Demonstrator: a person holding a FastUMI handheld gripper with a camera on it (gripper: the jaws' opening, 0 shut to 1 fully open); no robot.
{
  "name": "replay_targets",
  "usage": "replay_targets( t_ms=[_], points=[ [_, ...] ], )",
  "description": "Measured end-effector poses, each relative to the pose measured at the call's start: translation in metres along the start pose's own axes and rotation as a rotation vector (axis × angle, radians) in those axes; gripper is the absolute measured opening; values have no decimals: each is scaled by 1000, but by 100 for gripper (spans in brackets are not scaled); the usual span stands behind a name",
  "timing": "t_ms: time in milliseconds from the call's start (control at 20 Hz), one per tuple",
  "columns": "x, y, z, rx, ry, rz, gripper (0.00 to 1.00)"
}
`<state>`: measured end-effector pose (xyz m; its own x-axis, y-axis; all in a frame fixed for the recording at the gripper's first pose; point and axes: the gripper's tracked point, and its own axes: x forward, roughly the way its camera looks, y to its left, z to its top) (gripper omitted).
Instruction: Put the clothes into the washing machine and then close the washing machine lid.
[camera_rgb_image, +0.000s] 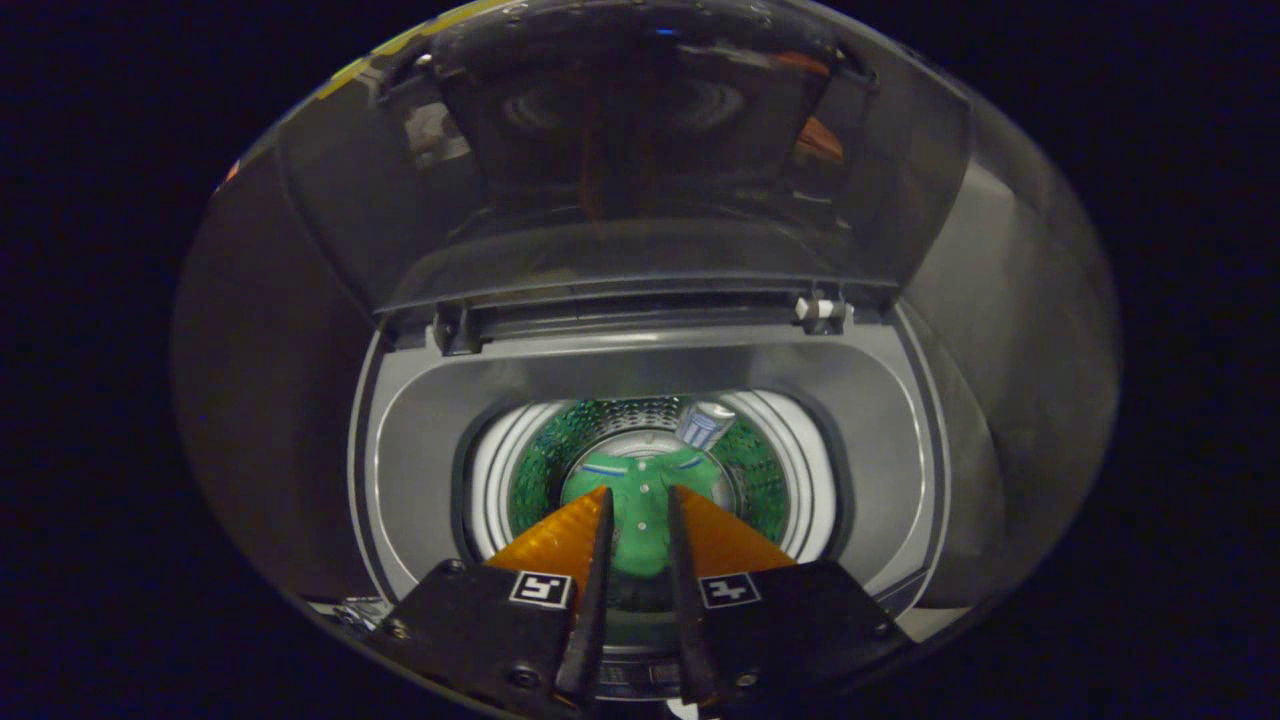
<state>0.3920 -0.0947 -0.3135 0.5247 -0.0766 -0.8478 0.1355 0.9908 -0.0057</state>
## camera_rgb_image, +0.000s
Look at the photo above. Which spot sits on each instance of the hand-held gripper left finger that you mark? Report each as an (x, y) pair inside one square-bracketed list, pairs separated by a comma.
[(595, 600)]

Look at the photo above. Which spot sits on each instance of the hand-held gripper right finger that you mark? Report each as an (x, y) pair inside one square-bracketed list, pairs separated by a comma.
[(685, 600)]

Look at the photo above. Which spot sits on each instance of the green polo shirt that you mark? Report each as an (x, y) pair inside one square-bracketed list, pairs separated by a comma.
[(640, 500)]

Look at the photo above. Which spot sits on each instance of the grey washing machine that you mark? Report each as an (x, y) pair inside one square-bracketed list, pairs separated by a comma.
[(420, 450)]

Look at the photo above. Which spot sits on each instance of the dark washing machine lid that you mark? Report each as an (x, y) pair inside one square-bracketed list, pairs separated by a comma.
[(620, 250)]

